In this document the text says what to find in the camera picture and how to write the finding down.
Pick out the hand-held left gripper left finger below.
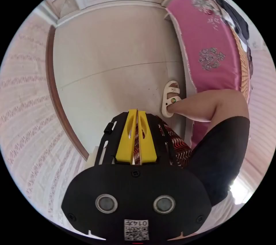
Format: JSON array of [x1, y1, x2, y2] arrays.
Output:
[[115, 109, 138, 162]]

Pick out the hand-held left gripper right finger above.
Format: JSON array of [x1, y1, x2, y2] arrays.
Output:
[[137, 110, 157, 165]]

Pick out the black pants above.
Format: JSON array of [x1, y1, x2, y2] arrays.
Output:
[[215, 0, 251, 41]]

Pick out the bed with woven mat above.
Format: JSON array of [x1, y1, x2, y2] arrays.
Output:
[[165, 0, 254, 149]]

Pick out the person's body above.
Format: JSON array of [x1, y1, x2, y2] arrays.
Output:
[[133, 80, 251, 207]]

